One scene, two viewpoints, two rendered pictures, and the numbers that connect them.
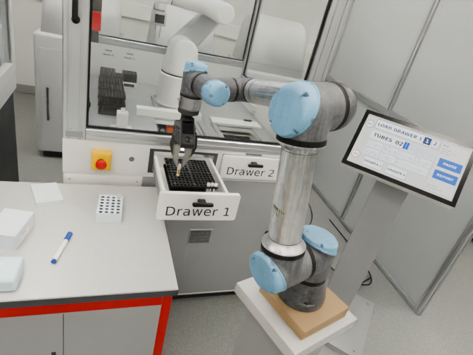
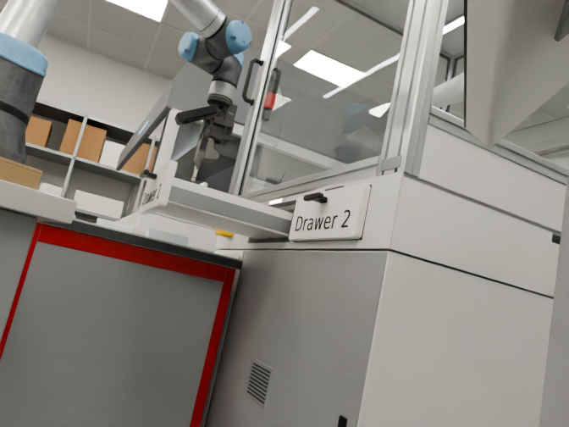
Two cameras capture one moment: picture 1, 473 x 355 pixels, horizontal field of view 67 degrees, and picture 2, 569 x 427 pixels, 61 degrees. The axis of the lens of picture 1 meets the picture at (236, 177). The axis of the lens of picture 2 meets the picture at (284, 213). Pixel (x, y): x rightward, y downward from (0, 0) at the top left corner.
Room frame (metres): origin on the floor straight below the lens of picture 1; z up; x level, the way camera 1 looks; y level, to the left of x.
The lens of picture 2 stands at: (1.39, -1.11, 0.67)
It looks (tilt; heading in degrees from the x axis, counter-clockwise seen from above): 10 degrees up; 90
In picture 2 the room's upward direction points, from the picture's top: 12 degrees clockwise
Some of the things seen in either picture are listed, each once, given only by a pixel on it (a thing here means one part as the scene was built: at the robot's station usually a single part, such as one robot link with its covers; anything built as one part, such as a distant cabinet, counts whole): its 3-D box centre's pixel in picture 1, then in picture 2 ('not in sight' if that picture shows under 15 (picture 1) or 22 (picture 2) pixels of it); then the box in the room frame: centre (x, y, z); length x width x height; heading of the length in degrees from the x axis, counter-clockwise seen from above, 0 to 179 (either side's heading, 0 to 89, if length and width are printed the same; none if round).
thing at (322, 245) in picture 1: (312, 251); (5, 74); (0.84, -0.27, 0.96); 0.13 x 0.12 x 0.14; 133
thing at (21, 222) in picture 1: (10, 228); (115, 230); (0.82, 0.63, 0.79); 0.13 x 0.09 x 0.05; 10
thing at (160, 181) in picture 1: (188, 178); (230, 215); (1.25, 0.19, 0.86); 0.40 x 0.26 x 0.06; 24
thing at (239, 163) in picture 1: (250, 167); (325, 215); (1.48, -0.05, 0.87); 0.29 x 0.02 x 0.11; 114
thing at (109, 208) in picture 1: (110, 208); (166, 239); (1.05, 0.42, 0.78); 0.12 x 0.08 x 0.04; 20
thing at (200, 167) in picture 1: (188, 179); not in sight; (1.24, 0.18, 0.87); 0.22 x 0.18 x 0.06; 24
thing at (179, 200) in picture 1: (198, 206); (156, 190); (1.06, 0.10, 0.87); 0.29 x 0.02 x 0.11; 114
